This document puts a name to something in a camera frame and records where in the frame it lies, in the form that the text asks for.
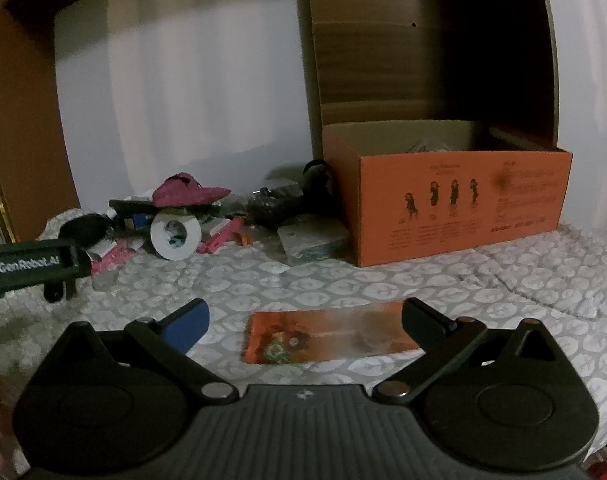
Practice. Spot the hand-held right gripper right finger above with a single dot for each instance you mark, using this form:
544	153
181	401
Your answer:
423	325

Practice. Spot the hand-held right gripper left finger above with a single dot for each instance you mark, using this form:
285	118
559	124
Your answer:
188	327

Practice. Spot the orange printed packet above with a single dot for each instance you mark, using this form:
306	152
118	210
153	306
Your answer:
328	332

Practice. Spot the pink clothespin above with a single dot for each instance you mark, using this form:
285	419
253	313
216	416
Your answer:
222	236

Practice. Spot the orange cardboard box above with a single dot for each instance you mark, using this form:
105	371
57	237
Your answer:
458	210

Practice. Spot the black round pouch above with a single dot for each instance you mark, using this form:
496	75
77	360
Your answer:
83	230

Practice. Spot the white tape roll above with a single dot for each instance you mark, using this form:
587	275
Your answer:
176	234

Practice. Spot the grey patterned blanket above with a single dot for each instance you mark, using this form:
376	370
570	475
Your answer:
333	285

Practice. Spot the small orange piece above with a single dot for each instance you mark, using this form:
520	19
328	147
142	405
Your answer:
247	237

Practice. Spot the small blue box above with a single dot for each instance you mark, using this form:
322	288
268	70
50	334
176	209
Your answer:
142	220

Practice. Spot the long green camouflage case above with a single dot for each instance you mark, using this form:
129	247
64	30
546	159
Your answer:
133	206

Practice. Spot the magenta cloth hat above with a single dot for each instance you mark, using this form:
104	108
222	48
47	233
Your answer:
186	190

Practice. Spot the white rectangular block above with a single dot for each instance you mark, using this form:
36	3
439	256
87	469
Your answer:
311	240

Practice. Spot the clear plastic wrap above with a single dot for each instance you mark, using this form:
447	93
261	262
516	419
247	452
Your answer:
428	146

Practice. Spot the brown wooden frame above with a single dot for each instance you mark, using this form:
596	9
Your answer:
28	110

